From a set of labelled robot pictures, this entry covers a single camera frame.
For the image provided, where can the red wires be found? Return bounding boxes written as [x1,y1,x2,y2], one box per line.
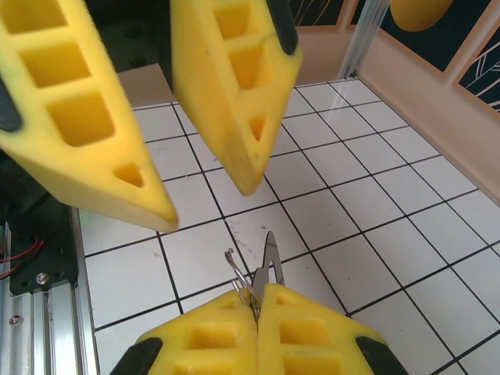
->
[0,236,45,263]

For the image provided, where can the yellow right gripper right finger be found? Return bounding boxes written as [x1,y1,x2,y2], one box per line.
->
[256,283,402,375]

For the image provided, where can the small silver metal chain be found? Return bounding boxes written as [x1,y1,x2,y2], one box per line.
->
[224,248,262,325]

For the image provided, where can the dark wall panel leaf outlines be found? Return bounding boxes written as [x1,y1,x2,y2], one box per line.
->
[455,34,500,116]

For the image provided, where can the dark wall panel golden lines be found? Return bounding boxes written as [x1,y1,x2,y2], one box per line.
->
[291,0,359,28]

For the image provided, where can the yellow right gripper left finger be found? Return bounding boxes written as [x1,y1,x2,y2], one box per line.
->
[112,291,259,375]

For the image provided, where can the dark wall panel yellow oval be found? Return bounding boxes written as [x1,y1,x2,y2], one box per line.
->
[373,0,500,87]

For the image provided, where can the silver metal key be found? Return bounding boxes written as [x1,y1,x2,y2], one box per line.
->
[249,230,285,300]

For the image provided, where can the aluminium corner post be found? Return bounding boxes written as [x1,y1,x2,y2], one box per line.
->
[338,0,391,79]

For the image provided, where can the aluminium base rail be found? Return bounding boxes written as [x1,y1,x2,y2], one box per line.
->
[0,206,101,375]

